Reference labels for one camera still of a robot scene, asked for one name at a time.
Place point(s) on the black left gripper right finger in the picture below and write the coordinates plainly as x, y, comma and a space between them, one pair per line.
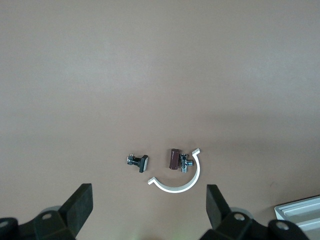
220, 212

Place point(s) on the white drawer cabinet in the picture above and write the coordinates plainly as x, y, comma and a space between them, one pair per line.
281, 212

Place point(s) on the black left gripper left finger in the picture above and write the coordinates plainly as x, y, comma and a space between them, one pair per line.
75, 210

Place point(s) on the black push button switch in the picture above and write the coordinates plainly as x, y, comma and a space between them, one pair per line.
140, 163

